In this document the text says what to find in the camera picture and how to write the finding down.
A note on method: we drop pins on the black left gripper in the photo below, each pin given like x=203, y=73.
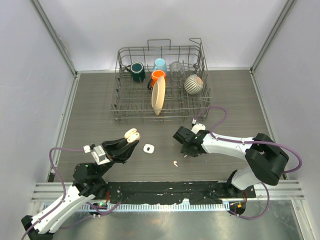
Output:
x=118, y=150

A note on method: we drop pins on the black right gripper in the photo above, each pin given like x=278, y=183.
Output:
x=185, y=151

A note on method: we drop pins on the pink earbud charging case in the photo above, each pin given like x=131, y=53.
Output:
x=132, y=135

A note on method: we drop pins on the white earbud charging case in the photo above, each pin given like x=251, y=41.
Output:
x=148, y=148

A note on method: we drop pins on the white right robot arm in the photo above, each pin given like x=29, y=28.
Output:
x=266, y=161

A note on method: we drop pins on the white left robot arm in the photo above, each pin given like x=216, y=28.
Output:
x=88, y=185

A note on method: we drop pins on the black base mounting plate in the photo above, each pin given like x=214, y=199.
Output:
x=172, y=192

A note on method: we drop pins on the striped ceramic bowl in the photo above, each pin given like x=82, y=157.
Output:
x=193, y=84

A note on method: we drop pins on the beige plate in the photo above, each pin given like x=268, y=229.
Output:
x=158, y=95

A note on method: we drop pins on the clear glass cup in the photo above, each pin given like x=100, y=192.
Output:
x=176, y=71

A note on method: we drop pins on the orange mug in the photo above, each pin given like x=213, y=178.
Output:
x=155, y=75

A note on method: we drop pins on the dark green mug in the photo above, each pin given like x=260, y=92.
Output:
x=137, y=71

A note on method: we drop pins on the light blue mug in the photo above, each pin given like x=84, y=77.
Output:
x=160, y=64

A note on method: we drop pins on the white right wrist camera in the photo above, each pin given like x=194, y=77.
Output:
x=196, y=126

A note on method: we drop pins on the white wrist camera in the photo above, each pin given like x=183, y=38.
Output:
x=196, y=126
x=99, y=155

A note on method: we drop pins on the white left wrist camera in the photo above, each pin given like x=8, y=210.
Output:
x=99, y=155

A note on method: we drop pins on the white slotted cable duct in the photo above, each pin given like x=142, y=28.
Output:
x=182, y=207

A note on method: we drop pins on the grey wire dish rack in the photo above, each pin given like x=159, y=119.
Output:
x=132, y=100

